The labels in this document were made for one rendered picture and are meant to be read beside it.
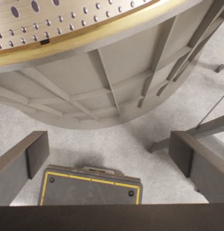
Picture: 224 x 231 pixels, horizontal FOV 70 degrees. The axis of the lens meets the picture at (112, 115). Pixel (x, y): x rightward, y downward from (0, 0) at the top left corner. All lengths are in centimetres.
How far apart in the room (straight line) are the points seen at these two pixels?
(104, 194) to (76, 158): 49
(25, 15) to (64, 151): 131
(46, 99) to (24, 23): 45
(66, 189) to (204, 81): 143
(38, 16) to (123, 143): 123
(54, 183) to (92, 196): 28
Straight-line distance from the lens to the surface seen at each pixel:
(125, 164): 146
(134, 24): 36
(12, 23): 38
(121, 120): 143
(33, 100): 80
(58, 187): 126
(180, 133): 16
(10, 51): 39
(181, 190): 156
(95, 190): 119
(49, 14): 36
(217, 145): 94
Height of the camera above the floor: 144
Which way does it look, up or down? 79 degrees down
